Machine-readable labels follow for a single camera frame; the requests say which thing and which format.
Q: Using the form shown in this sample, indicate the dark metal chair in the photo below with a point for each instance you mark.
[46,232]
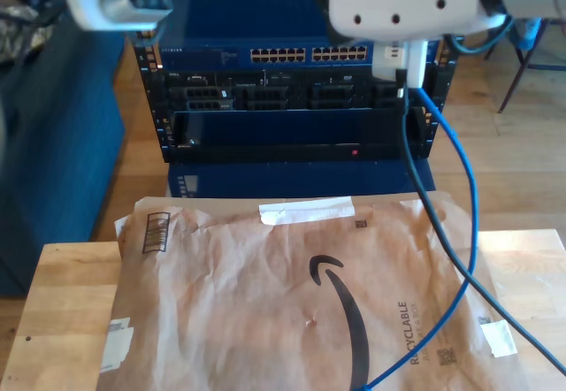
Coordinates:
[515,77]

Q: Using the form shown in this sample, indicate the camouflage cushion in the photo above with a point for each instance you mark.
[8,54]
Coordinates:
[17,32]

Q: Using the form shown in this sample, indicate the blue grey jacket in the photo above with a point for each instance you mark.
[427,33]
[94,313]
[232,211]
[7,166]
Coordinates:
[533,32]

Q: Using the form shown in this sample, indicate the blue cabinet with white label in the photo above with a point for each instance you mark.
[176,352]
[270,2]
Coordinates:
[287,178]

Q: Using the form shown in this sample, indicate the blue network switch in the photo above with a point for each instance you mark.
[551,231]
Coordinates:
[247,19]

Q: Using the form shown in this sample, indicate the black perforated rack post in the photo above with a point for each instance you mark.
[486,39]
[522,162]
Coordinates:
[150,77]
[444,77]

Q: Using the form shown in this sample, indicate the blue sofa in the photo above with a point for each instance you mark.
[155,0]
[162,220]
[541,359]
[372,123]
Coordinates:
[66,143]

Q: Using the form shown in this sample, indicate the white shipping label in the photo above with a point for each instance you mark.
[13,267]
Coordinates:
[117,342]

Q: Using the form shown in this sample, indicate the black rack server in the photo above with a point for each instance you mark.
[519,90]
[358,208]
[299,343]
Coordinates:
[265,94]

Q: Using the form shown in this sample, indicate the brown paper mailer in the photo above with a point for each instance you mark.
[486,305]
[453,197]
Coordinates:
[221,298]

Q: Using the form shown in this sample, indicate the black unit with red light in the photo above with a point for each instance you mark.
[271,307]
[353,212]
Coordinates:
[287,130]

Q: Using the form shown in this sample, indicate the long white tape strip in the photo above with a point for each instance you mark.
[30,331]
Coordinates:
[309,207]

